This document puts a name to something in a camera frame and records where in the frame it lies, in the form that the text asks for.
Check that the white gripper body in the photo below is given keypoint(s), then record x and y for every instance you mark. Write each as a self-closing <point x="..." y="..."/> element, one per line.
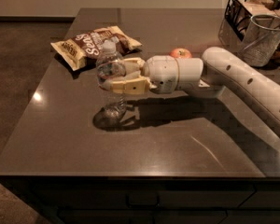
<point x="161" y="72"/>

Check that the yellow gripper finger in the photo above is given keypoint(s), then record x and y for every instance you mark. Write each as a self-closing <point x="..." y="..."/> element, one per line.
<point x="134" y="64"/>
<point x="135" y="86"/>

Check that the clear plastic water bottle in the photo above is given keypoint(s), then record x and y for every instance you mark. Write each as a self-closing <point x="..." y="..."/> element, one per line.
<point x="109" y="67"/>

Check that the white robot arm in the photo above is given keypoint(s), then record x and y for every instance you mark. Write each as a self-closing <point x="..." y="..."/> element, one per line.
<point x="204" y="77"/>

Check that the red apple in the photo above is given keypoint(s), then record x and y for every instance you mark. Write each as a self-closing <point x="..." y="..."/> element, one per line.
<point x="180" y="53"/>

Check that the brown white snack bag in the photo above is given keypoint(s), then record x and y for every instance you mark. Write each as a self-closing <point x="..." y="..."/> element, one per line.
<point x="76" y="51"/>

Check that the metal mesh cup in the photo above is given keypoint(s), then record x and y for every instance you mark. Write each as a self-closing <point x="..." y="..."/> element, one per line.
<point x="261" y="40"/>

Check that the dark cabinet drawer front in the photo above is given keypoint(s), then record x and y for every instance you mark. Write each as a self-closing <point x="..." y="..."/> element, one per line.
<point x="115" y="198"/>

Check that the black wire basket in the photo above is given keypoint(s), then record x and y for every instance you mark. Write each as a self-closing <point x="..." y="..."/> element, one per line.
<point x="239" y="12"/>

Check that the black drawer handle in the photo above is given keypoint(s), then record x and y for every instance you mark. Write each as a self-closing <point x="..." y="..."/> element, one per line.
<point x="137" y="201"/>

